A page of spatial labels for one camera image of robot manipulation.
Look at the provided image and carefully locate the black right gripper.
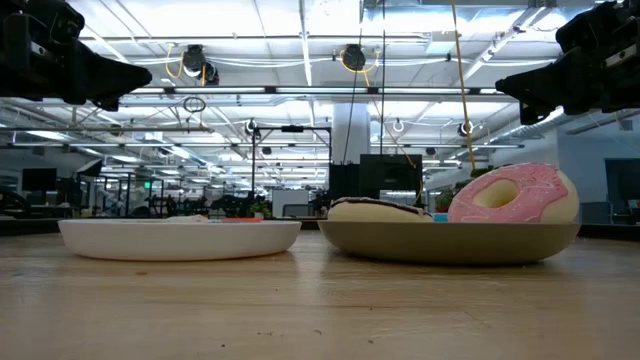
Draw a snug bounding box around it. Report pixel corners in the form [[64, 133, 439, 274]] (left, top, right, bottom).
[[494, 44, 640, 126]]

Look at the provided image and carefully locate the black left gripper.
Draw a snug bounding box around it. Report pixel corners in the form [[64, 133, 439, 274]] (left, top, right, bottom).
[[0, 42, 154, 112]]

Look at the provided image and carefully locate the large pink iced donut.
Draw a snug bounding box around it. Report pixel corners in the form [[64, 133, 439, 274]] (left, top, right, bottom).
[[447, 161, 581, 225]]

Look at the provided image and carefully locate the large chocolate iced donut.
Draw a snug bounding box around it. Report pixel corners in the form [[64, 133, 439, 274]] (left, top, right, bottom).
[[327, 196, 435, 223]]

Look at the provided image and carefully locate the black computer monitor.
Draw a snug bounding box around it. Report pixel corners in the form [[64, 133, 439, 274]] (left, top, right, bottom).
[[21, 167, 58, 192]]

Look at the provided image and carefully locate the grey chair back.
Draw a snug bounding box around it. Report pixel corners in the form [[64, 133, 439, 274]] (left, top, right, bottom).
[[579, 201, 614, 225]]

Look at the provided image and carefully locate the white round plate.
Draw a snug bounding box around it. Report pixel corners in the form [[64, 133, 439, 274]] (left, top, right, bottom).
[[57, 218, 303, 262]]

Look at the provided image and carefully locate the white partition board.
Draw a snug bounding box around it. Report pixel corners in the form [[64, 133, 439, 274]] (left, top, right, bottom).
[[271, 188, 311, 219]]

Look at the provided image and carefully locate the yellow hanging cable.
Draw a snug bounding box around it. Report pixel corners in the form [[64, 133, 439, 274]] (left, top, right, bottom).
[[449, 0, 477, 171]]

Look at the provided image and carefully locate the hanging black cable coil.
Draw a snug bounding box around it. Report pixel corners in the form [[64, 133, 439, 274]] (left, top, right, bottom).
[[182, 95, 207, 114]]

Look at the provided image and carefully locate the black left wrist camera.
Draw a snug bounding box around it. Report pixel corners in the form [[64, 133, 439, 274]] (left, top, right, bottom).
[[0, 0, 86, 49]]

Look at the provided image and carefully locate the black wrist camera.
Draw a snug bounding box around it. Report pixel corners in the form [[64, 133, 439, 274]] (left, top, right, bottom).
[[554, 0, 640, 51], [0, 0, 86, 49]]

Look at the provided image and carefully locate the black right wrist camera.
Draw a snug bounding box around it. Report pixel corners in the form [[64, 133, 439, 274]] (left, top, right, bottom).
[[554, 0, 640, 51]]

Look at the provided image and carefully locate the dark wall screen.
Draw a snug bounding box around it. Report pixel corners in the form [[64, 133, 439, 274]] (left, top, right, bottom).
[[604, 158, 640, 202]]

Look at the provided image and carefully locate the black metal gantry frame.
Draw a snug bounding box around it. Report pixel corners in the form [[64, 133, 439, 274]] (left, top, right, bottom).
[[249, 124, 334, 201]]

